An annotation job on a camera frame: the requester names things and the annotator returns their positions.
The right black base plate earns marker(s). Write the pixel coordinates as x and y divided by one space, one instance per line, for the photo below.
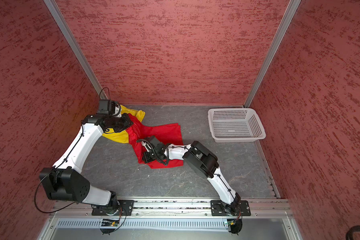
218 208

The right aluminium corner post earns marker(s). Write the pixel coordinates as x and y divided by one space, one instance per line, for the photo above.
278 37

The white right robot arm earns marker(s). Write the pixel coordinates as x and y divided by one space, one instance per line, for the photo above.
201 160

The left small circuit board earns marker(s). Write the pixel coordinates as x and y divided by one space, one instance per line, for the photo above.
110 223

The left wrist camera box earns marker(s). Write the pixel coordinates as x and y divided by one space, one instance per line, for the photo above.
109 108

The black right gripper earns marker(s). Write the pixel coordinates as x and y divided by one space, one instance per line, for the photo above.
148 158

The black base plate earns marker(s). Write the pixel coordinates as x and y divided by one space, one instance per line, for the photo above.
126 206
218 208

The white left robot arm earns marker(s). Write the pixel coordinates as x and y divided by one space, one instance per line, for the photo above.
64 181

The red shorts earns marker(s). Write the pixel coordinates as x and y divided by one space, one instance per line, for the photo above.
167 134

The right small circuit board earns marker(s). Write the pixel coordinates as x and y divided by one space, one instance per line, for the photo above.
234 226

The white plastic laundry basket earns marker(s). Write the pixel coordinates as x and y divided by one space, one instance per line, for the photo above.
235 125

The yellow shorts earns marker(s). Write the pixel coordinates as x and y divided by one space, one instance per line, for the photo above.
123 137

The left aluminium corner post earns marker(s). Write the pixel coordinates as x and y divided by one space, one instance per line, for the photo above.
67 33

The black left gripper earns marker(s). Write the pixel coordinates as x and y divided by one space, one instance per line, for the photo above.
127 122

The aluminium corner post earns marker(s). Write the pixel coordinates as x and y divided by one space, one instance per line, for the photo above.
278 37
67 33

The small circuit board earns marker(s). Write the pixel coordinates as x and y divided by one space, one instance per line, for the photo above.
110 223
234 226

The aluminium front rail frame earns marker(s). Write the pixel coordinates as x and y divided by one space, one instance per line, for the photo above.
171 214

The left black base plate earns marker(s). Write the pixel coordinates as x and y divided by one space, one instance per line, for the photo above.
126 206

